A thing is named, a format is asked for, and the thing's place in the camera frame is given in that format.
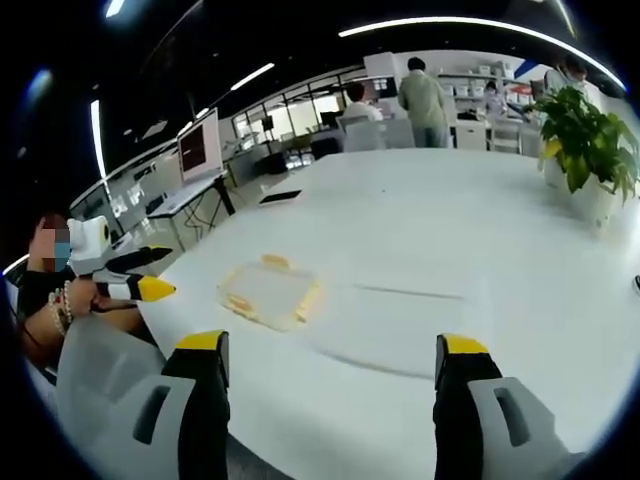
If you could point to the white side desk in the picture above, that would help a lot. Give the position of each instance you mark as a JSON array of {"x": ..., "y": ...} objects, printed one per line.
[{"x": 187, "y": 197}]

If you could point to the white storage shelf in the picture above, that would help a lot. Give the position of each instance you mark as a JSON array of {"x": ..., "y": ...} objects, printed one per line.
[{"x": 475, "y": 87}]

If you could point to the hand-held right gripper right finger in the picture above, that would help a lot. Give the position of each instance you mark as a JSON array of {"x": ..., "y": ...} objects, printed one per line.
[{"x": 480, "y": 400}]

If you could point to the dark object at table edge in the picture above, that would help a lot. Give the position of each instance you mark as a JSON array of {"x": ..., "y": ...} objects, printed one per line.
[{"x": 636, "y": 284}]

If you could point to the black flat phone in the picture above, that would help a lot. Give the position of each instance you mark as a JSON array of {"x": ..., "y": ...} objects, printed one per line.
[{"x": 280, "y": 197}]

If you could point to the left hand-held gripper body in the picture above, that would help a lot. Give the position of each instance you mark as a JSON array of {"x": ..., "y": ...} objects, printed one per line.
[{"x": 87, "y": 245}]

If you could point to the computer monitor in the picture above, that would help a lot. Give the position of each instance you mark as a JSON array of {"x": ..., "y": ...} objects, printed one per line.
[{"x": 200, "y": 147}]

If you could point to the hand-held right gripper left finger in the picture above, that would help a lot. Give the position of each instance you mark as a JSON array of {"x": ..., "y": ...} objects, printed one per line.
[{"x": 200, "y": 400}]

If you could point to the person's black shirt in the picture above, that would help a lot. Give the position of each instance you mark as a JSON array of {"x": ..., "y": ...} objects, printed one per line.
[{"x": 37, "y": 290}]

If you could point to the white low cabinet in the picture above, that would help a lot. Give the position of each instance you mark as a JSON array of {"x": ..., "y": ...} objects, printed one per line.
[{"x": 471, "y": 136}]

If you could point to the short ceiling light strip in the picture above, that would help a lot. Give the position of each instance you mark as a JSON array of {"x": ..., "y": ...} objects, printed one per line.
[{"x": 252, "y": 76}]

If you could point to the white office chair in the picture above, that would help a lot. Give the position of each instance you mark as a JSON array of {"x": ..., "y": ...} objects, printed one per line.
[{"x": 362, "y": 132}]

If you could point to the person's left hand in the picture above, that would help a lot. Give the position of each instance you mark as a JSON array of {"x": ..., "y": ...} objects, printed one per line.
[{"x": 82, "y": 297}]

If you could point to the green potted plant white pot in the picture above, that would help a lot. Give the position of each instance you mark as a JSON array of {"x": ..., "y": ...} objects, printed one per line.
[{"x": 582, "y": 135}]

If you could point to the long ceiling light strip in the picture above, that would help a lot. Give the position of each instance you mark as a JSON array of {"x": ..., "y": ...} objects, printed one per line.
[{"x": 475, "y": 22}]

